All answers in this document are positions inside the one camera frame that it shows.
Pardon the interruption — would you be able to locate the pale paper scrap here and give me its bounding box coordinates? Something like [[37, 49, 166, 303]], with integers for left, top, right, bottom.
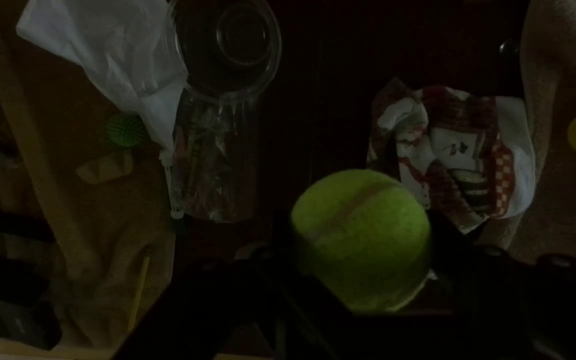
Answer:
[[73, 150, 138, 189]]

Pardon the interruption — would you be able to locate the yellow-green tennis ball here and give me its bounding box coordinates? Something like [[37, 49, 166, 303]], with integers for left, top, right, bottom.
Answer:
[[289, 166, 436, 315]]

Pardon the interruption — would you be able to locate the red white patterned cloth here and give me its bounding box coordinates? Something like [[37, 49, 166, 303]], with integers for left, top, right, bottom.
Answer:
[[366, 77, 538, 237]]

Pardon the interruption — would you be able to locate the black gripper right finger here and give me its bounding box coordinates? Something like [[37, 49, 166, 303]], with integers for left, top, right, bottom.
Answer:
[[426, 211, 538, 315]]

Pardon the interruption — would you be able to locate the small green cap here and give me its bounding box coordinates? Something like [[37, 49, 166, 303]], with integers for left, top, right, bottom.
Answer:
[[104, 112, 150, 150]]

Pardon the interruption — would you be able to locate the black bag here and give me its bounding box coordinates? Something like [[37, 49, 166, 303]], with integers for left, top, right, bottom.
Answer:
[[0, 255, 64, 351]]

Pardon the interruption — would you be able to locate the white crumpled plastic bag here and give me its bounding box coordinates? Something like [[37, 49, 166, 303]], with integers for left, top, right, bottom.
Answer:
[[14, 0, 189, 152]]

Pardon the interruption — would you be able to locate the clear plastic cup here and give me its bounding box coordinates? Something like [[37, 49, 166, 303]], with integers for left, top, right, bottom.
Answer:
[[169, 0, 285, 105], [162, 89, 261, 225]]

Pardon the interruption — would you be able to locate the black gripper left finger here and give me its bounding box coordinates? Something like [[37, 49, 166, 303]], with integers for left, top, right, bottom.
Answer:
[[254, 213, 289, 270]]

